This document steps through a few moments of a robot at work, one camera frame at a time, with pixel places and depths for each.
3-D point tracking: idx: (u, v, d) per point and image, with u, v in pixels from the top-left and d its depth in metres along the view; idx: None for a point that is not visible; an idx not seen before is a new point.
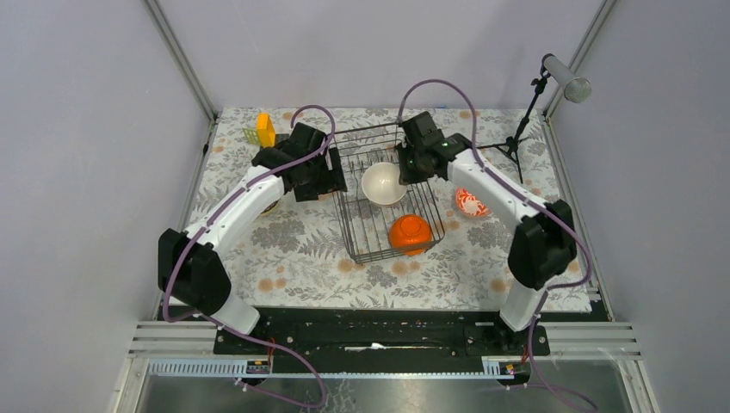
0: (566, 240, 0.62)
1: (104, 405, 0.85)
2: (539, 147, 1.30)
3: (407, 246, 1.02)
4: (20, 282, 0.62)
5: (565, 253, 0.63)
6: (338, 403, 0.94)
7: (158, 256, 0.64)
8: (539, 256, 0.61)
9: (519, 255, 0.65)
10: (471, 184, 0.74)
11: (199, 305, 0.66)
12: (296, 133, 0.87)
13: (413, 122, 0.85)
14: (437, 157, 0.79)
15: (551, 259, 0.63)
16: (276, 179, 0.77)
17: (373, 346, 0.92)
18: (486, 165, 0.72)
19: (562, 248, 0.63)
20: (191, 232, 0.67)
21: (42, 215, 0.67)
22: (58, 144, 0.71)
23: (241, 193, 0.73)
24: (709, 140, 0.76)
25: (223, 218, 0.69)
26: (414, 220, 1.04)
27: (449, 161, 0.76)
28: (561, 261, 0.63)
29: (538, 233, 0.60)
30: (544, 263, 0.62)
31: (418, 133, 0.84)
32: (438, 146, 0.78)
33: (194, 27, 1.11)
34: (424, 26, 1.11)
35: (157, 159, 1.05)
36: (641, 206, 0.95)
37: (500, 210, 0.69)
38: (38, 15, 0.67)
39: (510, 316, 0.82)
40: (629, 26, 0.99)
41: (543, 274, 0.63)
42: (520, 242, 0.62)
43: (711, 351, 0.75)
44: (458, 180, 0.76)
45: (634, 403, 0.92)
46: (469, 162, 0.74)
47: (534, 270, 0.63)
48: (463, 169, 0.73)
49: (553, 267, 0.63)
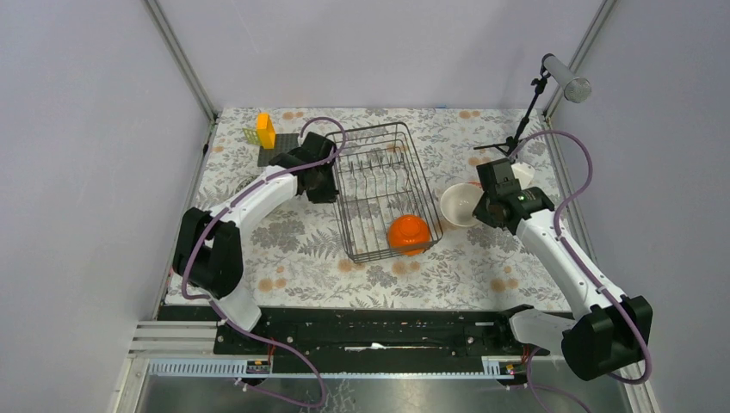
0: (634, 342, 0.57)
1: (105, 405, 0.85)
2: (539, 147, 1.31)
3: (405, 246, 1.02)
4: (20, 282, 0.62)
5: (629, 354, 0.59)
6: (338, 403, 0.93)
7: (180, 234, 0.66)
8: (600, 353, 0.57)
9: (577, 347, 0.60)
10: (543, 250, 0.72)
11: (212, 287, 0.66)
12: (308, 141, 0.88)
13: (488, 169, 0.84)
14: (510, 208, 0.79)
15: (612, 356, 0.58)
16: (293, 177, 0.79)
17: (373, 346, 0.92)
18: (564, 236, 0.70)
19: (630, 348, 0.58)
20: (213, 211, 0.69)
21: (42, 215, 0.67)
22: (58, 145, 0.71)
23: (261, 185, 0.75)
24: (709, 141, 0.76)
25: (244, 202, 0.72)
26: (414, 220, 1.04)
27: (522, 218, 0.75)
28: (623, 362, 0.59)
29: (607, 329, 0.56)
30: (603, 360, 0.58)
31: (493, 181, 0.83)
32: (514, 199, 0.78)
33: (194, 27, 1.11)
34: (424, 26, 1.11)
35: (156, 159, 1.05)
36: (641, 206, 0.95)
37: (568, 286, 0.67)
38: (39, 18, 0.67)
39: (518, 328, 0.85)
40: (629, 25, 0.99)
41: (599, 370, 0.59)
42: (583, 331, 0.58)
43: (712, 351, 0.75)
44: (527, 237, 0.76)
45: (634, 402, 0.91)
46: (547, 229, 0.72)
47: (591, 365, 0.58)
48: (536, 231, 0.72)
49: (614, 365, 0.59)
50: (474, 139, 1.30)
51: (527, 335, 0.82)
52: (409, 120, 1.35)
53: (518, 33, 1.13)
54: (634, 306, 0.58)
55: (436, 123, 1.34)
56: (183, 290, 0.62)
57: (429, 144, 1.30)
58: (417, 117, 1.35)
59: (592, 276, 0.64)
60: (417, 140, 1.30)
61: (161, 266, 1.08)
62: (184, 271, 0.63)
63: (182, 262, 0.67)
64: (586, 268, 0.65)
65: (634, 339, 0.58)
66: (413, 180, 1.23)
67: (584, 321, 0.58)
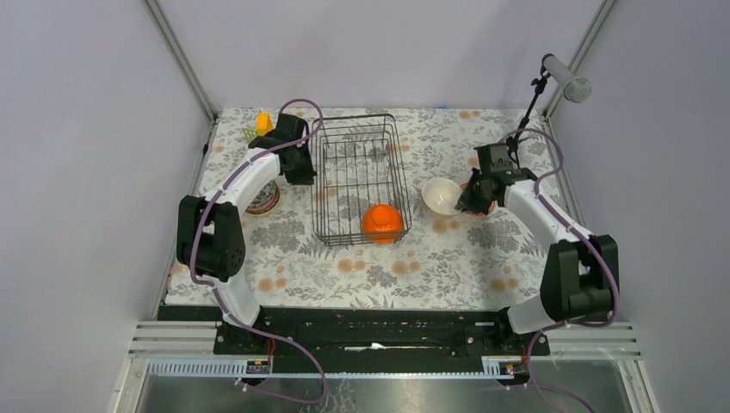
0: (604, 279, 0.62)
1: (105, 405, 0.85)
2: (539, 147, 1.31)
3: (379, 234, 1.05)
4: (21, 284, 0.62)
5: (600, 295, 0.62)
6: (338, 403, 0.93)
7: (179, 222, 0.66)
8: (571, 286, 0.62)
9: (550, 286, 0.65)
10: (523, 207, 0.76)
11: (219, 270, 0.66)
12: (281, 121, 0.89)
13: (485, 150, 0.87)
14: (498, 182, 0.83)
15: (583, 294, 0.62)
16: (275, 157, 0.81)
17: (373, 346, 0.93)
18: (541, 193, 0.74)
19: (600, 288, 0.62)
20: (208, 195, 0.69)
21: (42, 218, 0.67)
22: (58, 144, 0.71)
23: (246, 166, 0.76)
24: (709, 142, 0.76)
25: (236, 183, 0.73)
26: (385, 208, 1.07)
27: (508, 187, 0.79)
28: (596, 303, 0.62)
29: (572, 257, 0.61)
30: (574, 294, 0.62)
31: (487, 160, 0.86)
32: (503, 174, 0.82)
33: (194, 27, 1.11)
34: (424, 26, 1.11)
35: (156, 158, 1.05)
36: (640, 206, 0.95)
37: (545, 236, 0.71)
38: (39, 17, 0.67)
39: (515, 318, 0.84)
40: (629, 25, 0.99)
41: (572, 309, 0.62)
42: (553, 265, 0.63)
43: (713, 351, 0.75)
44: (515, 206, 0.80)
45: (634, 403, 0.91)
46: (526, 188, 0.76)
47: (564, 300, 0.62)
48: (518, 194, 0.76)
49: (585, 305, 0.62)
50: (474, 139, 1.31)
51: (526, 318, 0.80)
52: (409, 120, 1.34)
53: (517, 33, 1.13)
54: (601, 243, 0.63)
55: (436, 123, 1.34)
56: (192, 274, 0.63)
57: (429, 144, 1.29)
58: (417, 117, 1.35)
59: (564, 220, 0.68)
60: (417, 140, 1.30)
61: (161, 266, 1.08)
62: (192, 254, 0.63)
63: (185, 251, 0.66)
64: (558, 214, 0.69)
65: (603, 274, 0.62)
66: (412, 180, 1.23)
67: (553, 253, 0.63)
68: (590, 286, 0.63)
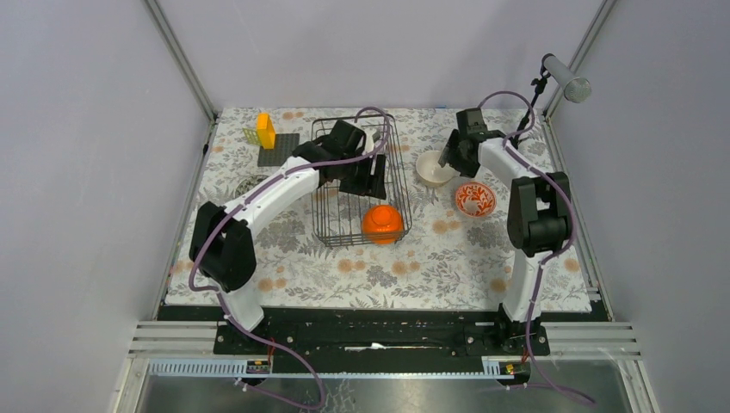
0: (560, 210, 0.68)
1: (105, 405, 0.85)
2: (539, 147, 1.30)
3: (378, 233, 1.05)
4: (20, 284, 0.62)
5: (558, 224, 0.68)
6: (338, 403, 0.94)
7: (195, 226, 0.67)
8: (529, 214, 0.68)
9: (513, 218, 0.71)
10: (494, 160, 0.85)
11: (223, 280, 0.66)
12: (337, 130, 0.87)
13: (463, 114, 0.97)
14: (473, 143, 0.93)
15: (541, 224, 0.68)
16: (314, 172, 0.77)
17: (373, 346, 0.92)
18: (508, 144, 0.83)
19: (557, 218, 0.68)
20: (229, 207, 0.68)
21: (41, 218, 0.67)
22: (58, 144, 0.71)
23: (279, 180, 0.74)
24: (708, 142, 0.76)
25: (260, 199, 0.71)
26: (386, 209, 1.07)
27: (480, 144, 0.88)
28: (553, 231, 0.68)
29: (529, 188, 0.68)
30: (533, 222, 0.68)
31: (465, 123, 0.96)
32: (477, 134, 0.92)
33: (194, 26, 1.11)
34: (424, 26, 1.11)
35: (157, 158, 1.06)
36: (640, 206, 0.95)
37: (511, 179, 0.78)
38: (39, 18, 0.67)
39: (509, 305, 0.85)
40: (630, 25, 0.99)
41: (532, 237, 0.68)
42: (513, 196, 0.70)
43: (711, 350, 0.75)
44: (487, 161, 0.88)
45: (634, 403, 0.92)
46: (495, 143, 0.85)
47: (523, 227, 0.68)
48: (487, 148, 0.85)
49: (544, 233, 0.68)
50: None
51: (515, 296, 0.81)
52: (409, 120, 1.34)
53: (518, 33, 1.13)
54: (555, 177, 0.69)
55: (436, 123, 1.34)
56: (189, 281, 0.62)
57: (430, 144, 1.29)
58: (417, 117, 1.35)
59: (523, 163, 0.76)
60: (417, 140, 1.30)
61: (161, 266, 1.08)
62: (196, 259, 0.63)
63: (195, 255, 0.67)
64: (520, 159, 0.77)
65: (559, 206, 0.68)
66: (412, 181, 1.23)
67: (513, 187, 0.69)
68: (548, 217, 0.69)
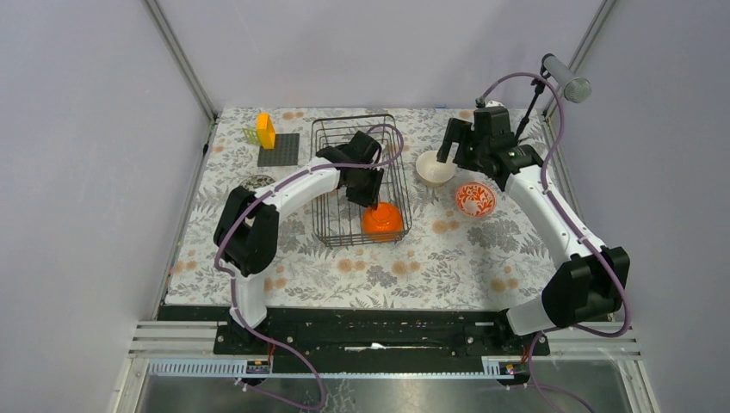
0: (611, 292, 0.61)
1: (105, 405, 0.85)
2: (539, 147, 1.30)
3: (377, 229, 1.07)
4: (21, 281, 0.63)
5: (604, 302, 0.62)
6: (338, 403, 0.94)
7: (225, 208, 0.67)
8: (578, 299, 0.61)
9: (558, 294, 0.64)
10: (529, 204, 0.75)
11: (246, 262, 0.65)
12: (355, 138, 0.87)
13: (487, 118, 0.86)
14: (499, 164, 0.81)
15: (588, 305, 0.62)
16: (336, 172, 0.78)
17: (373, 346, 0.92)
18: (550, 188, 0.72)
19: (605, 297, 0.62)
20: (258, 192, 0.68)
21: (41, 218, 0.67)
22: (58, 143, 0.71)
23: (305, 174, 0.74)
24: (708, 141, 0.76)
25: (288, 188, 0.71)
26: (386, 207, 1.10)
27: (510, 173, 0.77)
28: (599, 310, 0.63)
29: (585, 274, 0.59)
30: (580, 305, 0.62)
31: (490, 130, 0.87)
32: (504, 156, 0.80)
33: (194, 26, 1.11)
34: (424, 26, 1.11)
35: (157, 157, 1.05)
36: (640, 207, 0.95)
37: (552, 240, 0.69)
38: (38, 18, 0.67)
39: (516, 320, 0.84)
40: (629, 25, 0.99)
41: (576, 317, 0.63)
42: (562, 278, 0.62)
43: (712, 350, 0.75)
44: (516, 194, 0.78)
45: (634, 403, 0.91)
46: (534, 181, 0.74)
47: (569, 311, 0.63)
48: (523, 185, 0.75)
49: (590, 313, 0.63)
50: None
51: (525, 321, 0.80)
52: (409, 120, 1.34)
53: (518, 33, 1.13)
54: (612, 255, 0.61)
55: (436, 123, 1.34)
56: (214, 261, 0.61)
57: (429, 145, 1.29)
58: (417, 117, 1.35)
59: (574, 227, 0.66)
60: (417, 140, 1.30)
61: (161, 266, 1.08)
62: (225, 240, 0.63)
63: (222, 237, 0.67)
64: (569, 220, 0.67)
65: (610, 286, 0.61)
66: (412, 181, 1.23)
67: (564, 268, 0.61)
68: (596, 293, 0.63)
